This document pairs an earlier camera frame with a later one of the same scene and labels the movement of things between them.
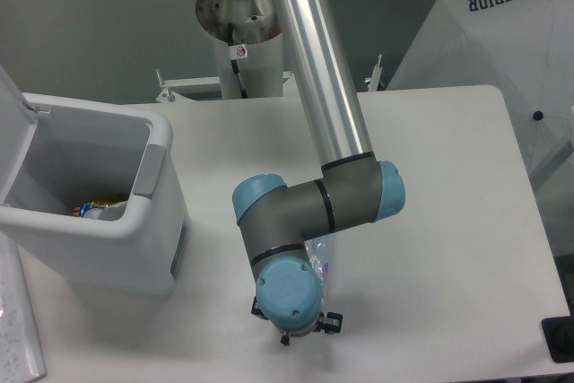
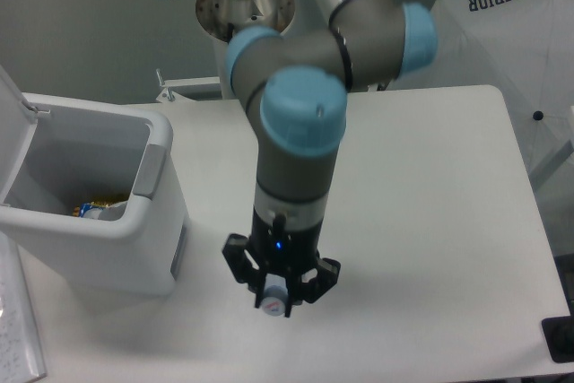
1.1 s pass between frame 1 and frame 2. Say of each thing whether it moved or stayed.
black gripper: moved
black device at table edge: stayed
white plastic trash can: stayed
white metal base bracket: stayed
